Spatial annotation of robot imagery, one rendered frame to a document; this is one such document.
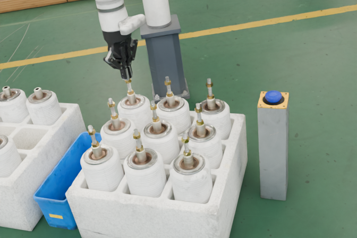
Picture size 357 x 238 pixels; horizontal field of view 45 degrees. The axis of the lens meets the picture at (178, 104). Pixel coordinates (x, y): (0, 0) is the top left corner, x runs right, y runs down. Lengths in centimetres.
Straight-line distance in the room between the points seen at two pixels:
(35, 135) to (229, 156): 64
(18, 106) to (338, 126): 105
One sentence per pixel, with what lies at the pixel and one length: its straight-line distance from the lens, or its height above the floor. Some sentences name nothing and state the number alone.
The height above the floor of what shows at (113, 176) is 20.
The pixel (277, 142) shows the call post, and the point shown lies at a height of 21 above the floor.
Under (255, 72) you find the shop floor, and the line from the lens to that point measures 184.
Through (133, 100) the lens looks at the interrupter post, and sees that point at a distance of 125.
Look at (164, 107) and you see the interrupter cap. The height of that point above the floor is 25.
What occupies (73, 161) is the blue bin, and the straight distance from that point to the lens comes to 140.
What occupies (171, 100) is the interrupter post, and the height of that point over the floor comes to 27.
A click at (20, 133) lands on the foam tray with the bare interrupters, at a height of 16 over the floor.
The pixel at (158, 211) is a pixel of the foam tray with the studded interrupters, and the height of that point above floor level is 16.
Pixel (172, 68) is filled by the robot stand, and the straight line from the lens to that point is 164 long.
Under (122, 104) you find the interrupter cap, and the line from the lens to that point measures 126.
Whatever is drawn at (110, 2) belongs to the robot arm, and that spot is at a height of 57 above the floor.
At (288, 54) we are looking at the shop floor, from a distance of 198.
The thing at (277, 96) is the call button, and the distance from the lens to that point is 107.
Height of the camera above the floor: 91
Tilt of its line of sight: 33 degrees down
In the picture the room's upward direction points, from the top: 9 degrees counter-clockwise
